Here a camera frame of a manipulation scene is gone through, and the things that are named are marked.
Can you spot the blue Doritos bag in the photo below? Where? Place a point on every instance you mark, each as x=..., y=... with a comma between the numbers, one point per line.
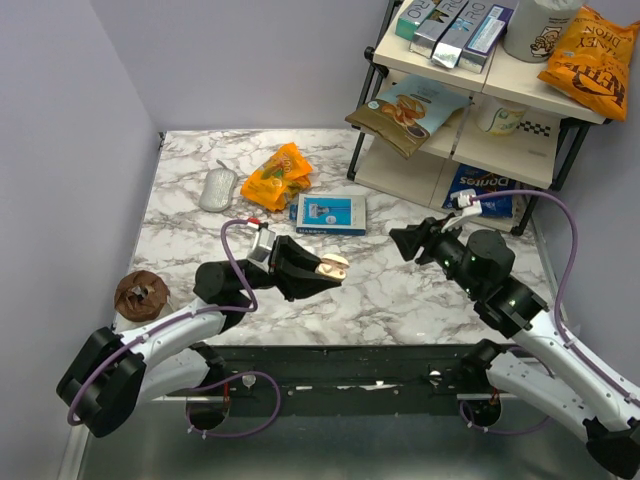
x=482, y=182

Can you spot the grey glitter pouch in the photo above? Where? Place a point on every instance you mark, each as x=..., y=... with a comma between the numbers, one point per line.
x=218, y=189

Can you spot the silver RO box middle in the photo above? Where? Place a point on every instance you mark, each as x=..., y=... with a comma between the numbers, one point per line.
x=449, y=48

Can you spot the blue Harry's razor box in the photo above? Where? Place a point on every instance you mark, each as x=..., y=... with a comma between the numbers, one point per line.
x=329, y=214

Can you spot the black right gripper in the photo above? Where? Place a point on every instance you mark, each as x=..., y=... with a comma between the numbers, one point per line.
x=410, y=238

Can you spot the brown paper cupcake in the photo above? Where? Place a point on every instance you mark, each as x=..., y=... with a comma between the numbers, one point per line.
x=142, y=296

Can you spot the orange honey dijon chips bag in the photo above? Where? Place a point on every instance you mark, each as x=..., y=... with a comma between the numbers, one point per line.
x=591, y=63

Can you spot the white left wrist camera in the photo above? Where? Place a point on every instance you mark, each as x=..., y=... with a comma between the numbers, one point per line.
x=262, y=248

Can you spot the silver ro box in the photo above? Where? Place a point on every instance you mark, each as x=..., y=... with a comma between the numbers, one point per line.
x=449, y=48
x=433, y=28

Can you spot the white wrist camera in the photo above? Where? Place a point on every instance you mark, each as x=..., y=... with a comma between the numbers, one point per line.
x=467, y=208
x=262, y=248

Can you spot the white popcorn tub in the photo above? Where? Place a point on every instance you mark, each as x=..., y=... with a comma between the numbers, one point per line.
x=536, y=26

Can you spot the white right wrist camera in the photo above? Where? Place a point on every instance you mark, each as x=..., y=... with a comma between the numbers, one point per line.
x=467, y=208

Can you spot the black beige shelf rack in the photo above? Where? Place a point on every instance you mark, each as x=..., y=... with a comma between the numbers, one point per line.
x=538, y=154

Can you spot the beige small earbud case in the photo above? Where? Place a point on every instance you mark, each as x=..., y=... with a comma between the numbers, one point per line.
x=333, y=266

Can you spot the blue gold chips bag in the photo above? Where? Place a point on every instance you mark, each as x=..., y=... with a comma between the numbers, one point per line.
x=406, y=115

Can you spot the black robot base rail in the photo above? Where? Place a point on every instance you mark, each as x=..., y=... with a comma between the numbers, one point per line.
x=313, y=381

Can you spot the silver RO box left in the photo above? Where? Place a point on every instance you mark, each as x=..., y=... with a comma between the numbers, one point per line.
x=433, y=28

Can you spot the orange candy bag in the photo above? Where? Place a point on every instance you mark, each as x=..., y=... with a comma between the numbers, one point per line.
x=279, y=180

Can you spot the white yellow cup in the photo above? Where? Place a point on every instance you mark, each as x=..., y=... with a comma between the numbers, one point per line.
x=499, y=117

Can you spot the green RO box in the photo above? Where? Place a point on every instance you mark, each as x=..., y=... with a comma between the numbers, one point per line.
x=413, y=16

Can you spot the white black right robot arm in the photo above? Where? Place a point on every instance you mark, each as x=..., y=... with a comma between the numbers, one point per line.
x=582, y=392

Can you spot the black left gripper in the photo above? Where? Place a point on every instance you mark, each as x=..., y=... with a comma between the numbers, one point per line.
x=289, y=265

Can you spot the purple blue box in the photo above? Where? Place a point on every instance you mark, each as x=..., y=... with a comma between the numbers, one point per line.
x=476, y=52

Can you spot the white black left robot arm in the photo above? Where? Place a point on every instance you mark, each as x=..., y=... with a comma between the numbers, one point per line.
x=114, y=372

